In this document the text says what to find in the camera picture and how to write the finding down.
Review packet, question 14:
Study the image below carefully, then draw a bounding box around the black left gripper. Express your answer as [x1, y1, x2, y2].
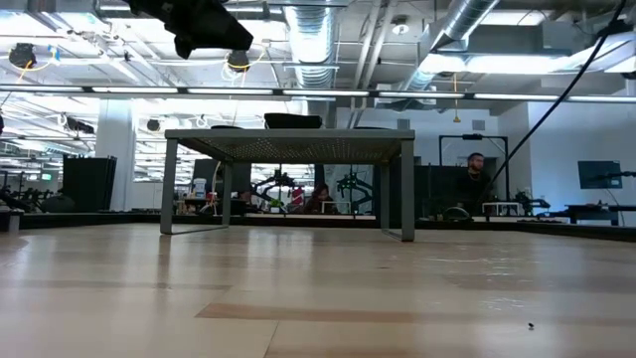
[123, 0, 254, 60]

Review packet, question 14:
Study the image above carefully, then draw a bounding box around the black square faceted mini plate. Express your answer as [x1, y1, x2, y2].
[262, 112, 324, 131]

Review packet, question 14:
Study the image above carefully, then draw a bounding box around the white ceiling light strip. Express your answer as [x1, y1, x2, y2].
[0, 85, 83, 93]
[91, 87, 179, 94]
[473, 92, 560, 101]
[567, 94, 636, 103]
[282, 89, 370, 97]
[378, 90, 466, 99]
[187, 88, 274, 95]

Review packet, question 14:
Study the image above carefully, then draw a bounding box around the grey perforated metal shelf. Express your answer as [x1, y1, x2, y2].
[159, 127, 416, 244]

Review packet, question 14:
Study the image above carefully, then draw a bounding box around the person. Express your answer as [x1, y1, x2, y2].
[302, 182, 340, 216]
[454, 152, 494, 216]

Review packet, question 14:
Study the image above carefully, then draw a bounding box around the black ceiling device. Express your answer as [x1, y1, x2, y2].
[8, 42, 39, 70]

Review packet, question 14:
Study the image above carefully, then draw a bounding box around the black partition cabinet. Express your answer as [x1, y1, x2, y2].
[62, 155, 118, 214]

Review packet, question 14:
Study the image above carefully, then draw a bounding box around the dark desk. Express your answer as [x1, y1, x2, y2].
[563, 202, 636, 225]

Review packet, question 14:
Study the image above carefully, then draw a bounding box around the silver ventilation duct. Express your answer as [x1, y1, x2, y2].
[281, 0, 342, 90]
[397, 0, 501, 93]

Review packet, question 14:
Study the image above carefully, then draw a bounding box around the yellow hanging cord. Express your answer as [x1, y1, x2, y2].
[450, 72, 462, 124]

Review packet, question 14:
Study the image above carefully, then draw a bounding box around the black metal stand frame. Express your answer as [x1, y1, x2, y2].
[437, 132, 510, 206]

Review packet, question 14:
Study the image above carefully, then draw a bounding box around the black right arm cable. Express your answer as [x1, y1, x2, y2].
[475, 0, 630, 213]

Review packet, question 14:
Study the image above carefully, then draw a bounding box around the black wall monitor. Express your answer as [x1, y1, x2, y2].
[576, 159, 624, 191]

